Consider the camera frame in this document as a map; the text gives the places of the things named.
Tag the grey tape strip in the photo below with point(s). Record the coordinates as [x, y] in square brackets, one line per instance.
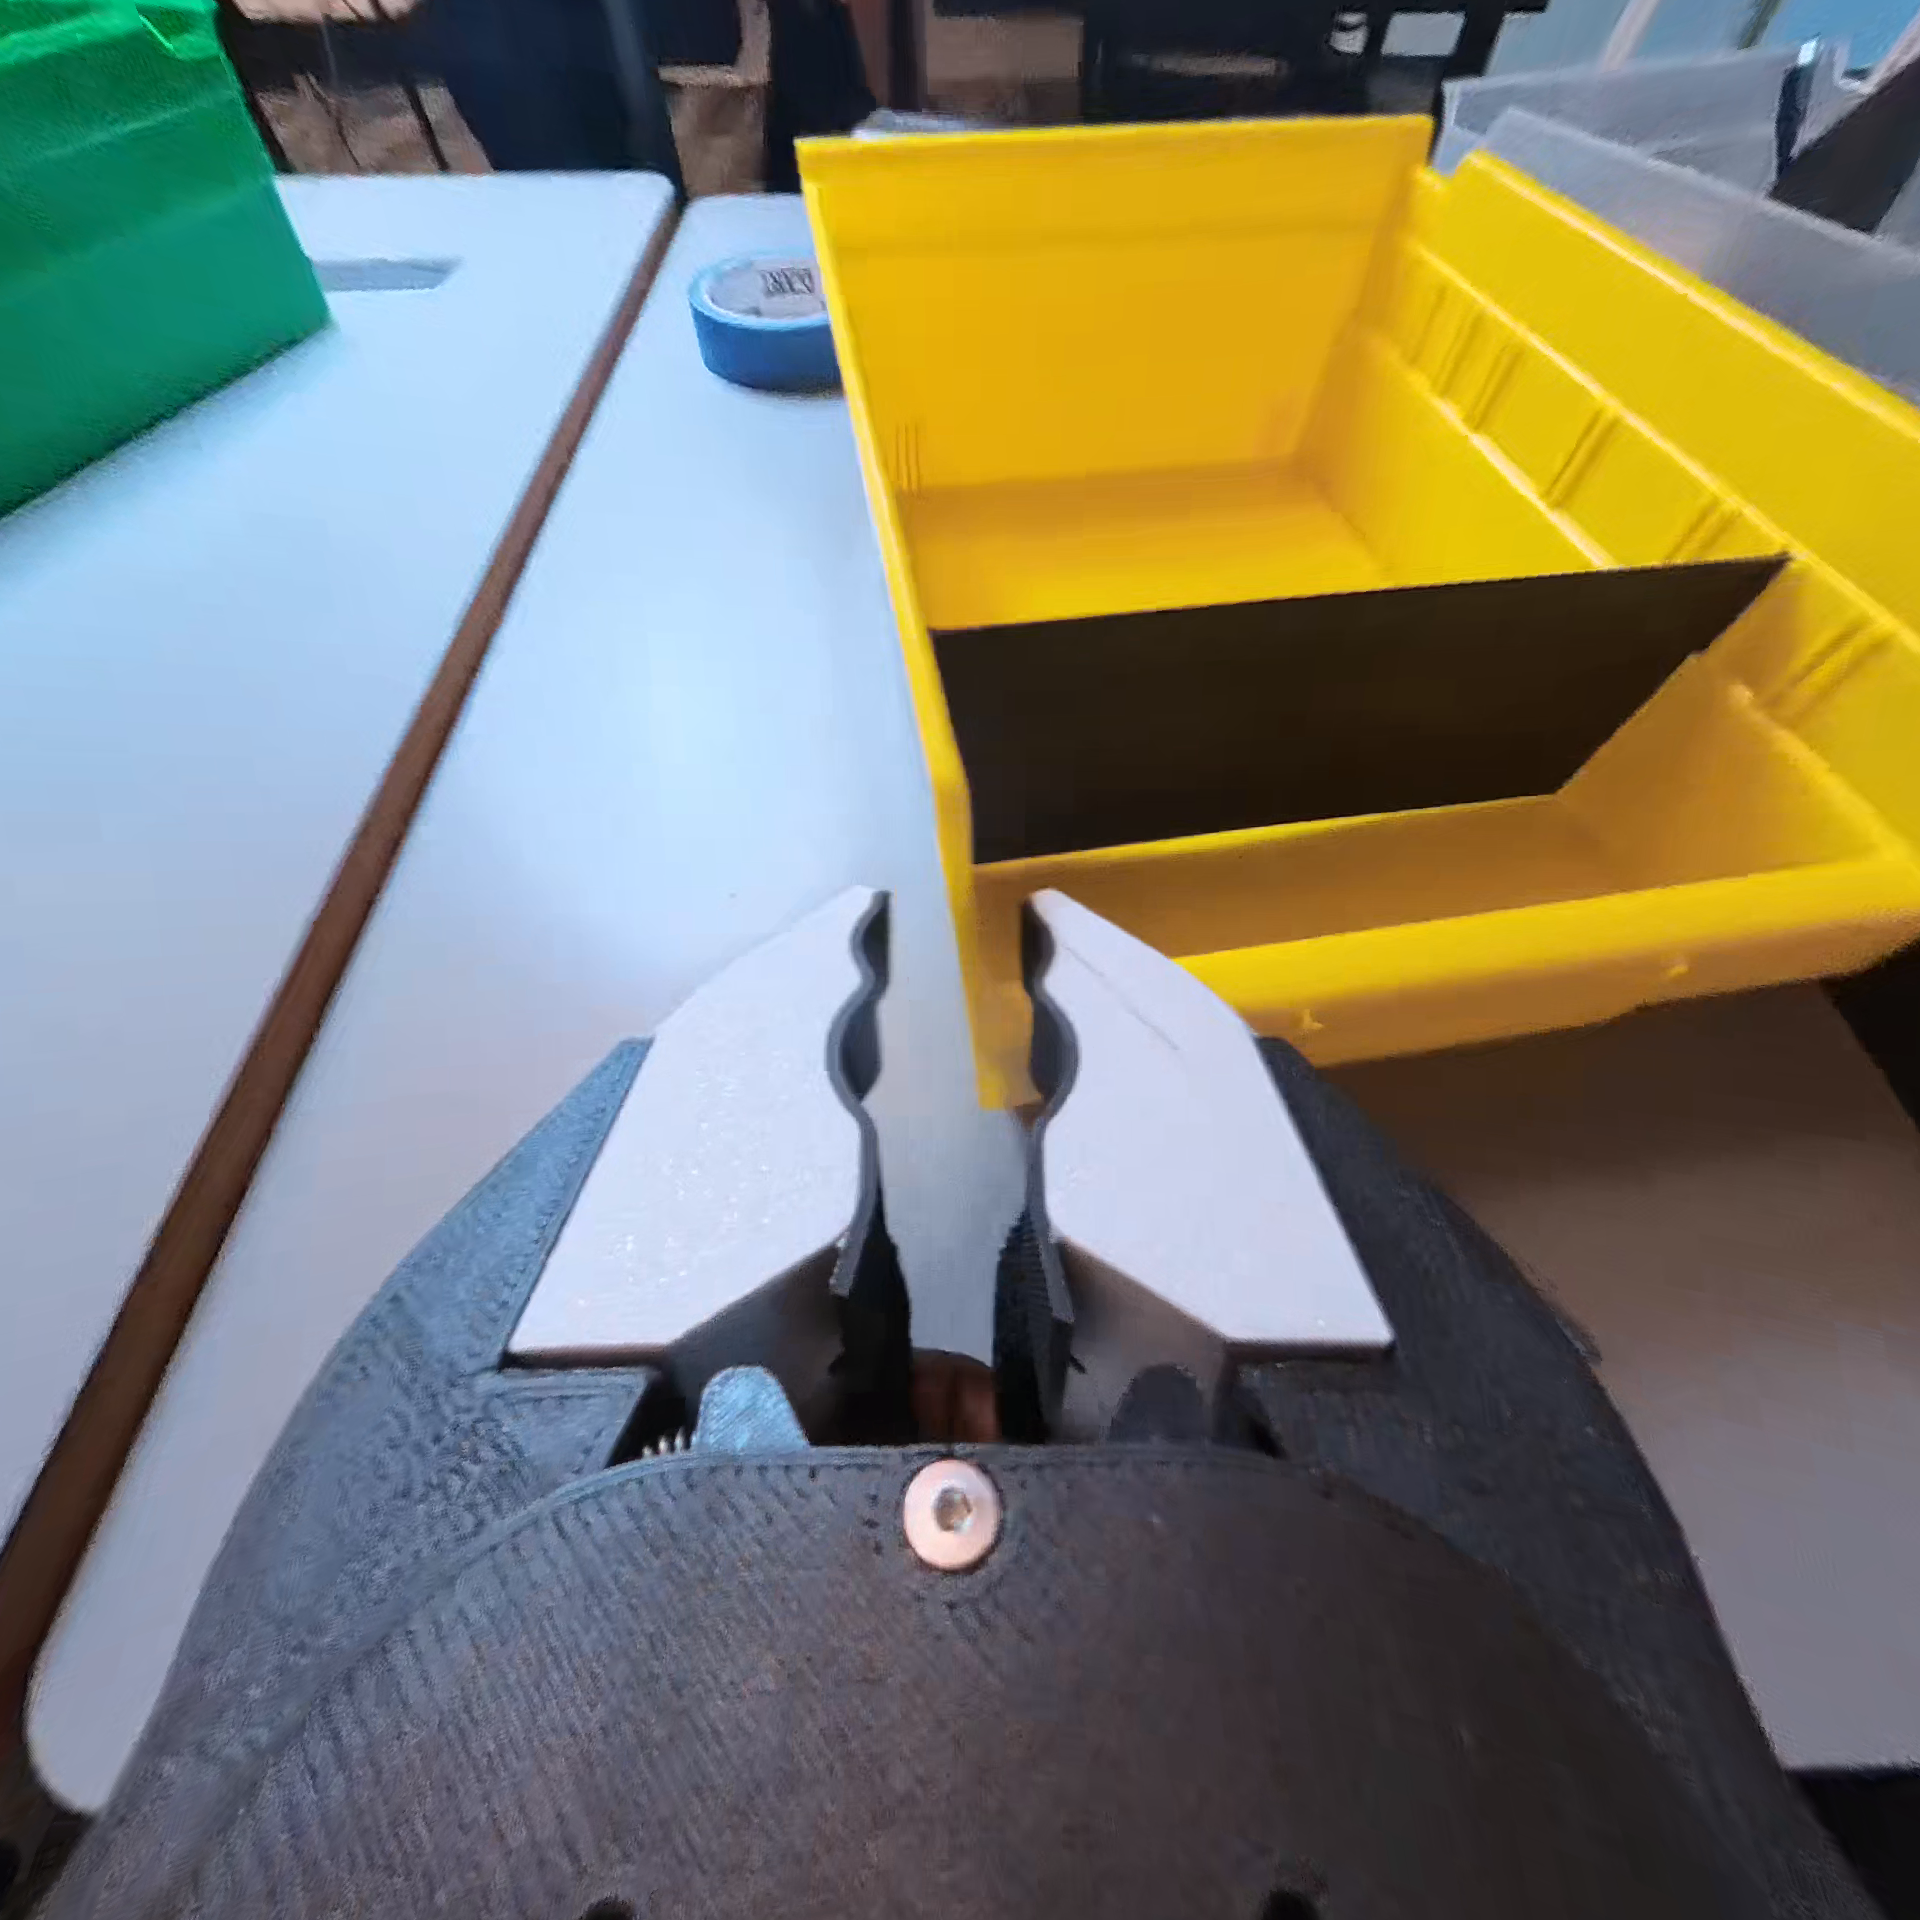
[383, 275]

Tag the yellow plastic bin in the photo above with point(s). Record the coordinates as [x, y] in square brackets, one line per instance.
[1140, 315]

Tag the black bin divider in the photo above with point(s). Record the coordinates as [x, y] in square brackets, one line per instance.
[1274, 704]

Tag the green plastic bin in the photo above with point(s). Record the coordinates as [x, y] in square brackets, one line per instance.
[135, 222]

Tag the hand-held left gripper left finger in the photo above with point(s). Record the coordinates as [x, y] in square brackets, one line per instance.
[720, 1184]

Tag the blue tape roll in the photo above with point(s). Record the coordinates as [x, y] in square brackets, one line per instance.
[750, 357]

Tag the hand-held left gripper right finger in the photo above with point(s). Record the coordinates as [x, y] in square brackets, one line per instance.
[1183, 1200]

